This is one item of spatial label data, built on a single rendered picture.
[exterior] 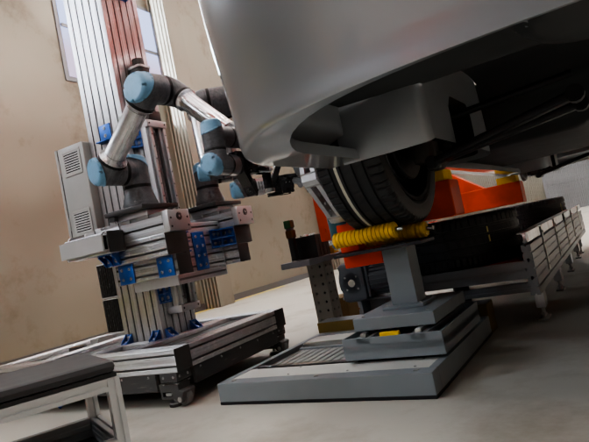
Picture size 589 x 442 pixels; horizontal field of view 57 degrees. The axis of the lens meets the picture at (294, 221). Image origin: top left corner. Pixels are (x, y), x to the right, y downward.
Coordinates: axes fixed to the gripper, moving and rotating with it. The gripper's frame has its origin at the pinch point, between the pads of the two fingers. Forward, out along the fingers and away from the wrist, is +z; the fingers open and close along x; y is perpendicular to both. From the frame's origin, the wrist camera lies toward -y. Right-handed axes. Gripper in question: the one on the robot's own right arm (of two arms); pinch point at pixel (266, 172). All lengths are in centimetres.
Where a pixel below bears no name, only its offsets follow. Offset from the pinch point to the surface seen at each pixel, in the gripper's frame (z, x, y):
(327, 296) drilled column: 73, 23, -60
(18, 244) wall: 110, 333, 16
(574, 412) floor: -37, -96, -82
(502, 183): 253, -45, -14
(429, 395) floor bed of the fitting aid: -24, -57, -81
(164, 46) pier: 341, 327, 245
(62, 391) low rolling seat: -101, 1, -53
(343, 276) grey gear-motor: 39, -5, -48
